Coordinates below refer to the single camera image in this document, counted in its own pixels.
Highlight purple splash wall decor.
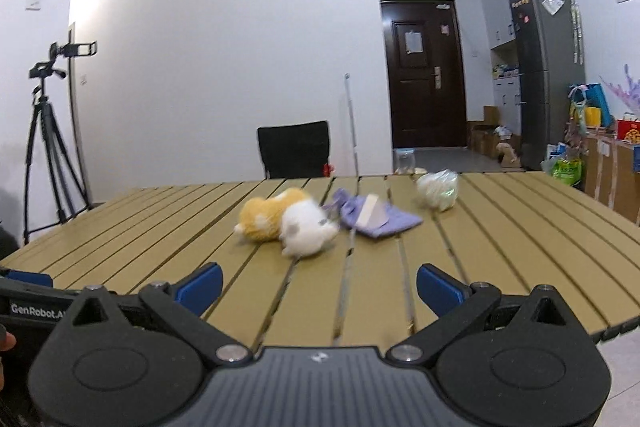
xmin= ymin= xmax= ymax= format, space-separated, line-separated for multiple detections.
xmin=600 ymin=64 xmax=640 ymax=112

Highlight black camera tripod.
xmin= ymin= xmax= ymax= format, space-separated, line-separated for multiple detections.
xmin=22 ymin=41 xmax=98 ymax=247

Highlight iridescent plastic bag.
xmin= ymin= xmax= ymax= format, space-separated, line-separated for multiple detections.
xmin=416 ymin=169 xmax=460 ymax=212

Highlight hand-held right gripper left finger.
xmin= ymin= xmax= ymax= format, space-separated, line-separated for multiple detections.
xmin=65 ymin=263 xmax=253 ymax=365

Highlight yellow plush toy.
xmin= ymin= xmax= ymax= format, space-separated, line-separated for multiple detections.
xmin=234 ymin=187 xmax=311 ymax=244

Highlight white alpaca plush toy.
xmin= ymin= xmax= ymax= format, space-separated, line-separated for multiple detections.
xmin=279 ymin=199 xmax=341 ymax=258

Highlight green plastic bag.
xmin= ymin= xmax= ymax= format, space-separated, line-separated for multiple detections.
xmin=541 ymin=157 xmax=585 ymax=188

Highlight white mop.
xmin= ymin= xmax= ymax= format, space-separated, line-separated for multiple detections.
xmin=344 ymin=73 xmax=361 ymax=178

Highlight open cardboard boxes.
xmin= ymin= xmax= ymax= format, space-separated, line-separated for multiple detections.
xmin=467 ymin=106 xmax=511 ymax=155

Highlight large cardboard box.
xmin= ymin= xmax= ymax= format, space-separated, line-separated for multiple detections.
xmin=582 ymin=132 xmax=640 ymax=225

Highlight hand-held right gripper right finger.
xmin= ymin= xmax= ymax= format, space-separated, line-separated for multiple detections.
xmin=387 ymin=263 xmax=576 ymax=365

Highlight clear plastic jar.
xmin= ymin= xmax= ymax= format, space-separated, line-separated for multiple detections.
xmin=393 ymin=149 xmax=417 ymax=175

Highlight grey refrigerator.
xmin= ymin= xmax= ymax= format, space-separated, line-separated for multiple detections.
xmin=509 ymin=0 xmax=586 ymax=172

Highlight red gift box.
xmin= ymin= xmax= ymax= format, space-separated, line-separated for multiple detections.
xmin=616 ymin=118 xmax=640 ymax=144

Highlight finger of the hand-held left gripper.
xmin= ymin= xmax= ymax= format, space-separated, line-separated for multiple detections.
xmin=0 ymin=270 xmax=54 ymax=291

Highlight blue shopping bag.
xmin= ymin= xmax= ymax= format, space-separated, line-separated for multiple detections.
xmin=568 ymin=83 xmax=613 ymax=128

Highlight yellow gift bag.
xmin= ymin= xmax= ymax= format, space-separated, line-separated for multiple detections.
xmin=571 ymin=106 xmax=601 ymax=128

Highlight tan folding slat table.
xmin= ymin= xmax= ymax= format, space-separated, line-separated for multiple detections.
xmin=0 ymin=171 xmax=640 ymax=353

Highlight wooden cat scratcher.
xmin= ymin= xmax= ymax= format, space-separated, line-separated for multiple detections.
xmin=495 ymin=143 xmax=523 ymax=168

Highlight white kitchen cabinet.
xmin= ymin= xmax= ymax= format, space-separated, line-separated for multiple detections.
xmin=479 ymin=0 xmax=533 ymax=158

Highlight dark brown door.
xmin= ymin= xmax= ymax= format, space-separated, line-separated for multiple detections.
xmin=380 ymin=0 xmax=468 ymax=150

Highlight purple towel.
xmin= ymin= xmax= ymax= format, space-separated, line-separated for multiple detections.
xmin=322 ymin=188 xmax=424 ymax=240

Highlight black chair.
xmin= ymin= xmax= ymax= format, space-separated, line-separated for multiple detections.
xmin=257 ymin=121 xmax=332 ymax=180

